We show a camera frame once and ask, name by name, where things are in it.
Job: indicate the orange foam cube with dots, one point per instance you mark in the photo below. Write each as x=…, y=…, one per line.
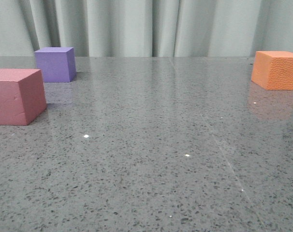
x=273, y=70

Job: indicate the pink foam cube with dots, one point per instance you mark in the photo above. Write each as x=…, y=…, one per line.
x=22, y=96

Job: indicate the purple foam cube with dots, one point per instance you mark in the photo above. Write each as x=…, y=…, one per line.
x=57, y=63

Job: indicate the pale green curtain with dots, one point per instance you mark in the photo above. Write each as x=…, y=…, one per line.
x=146, y=28

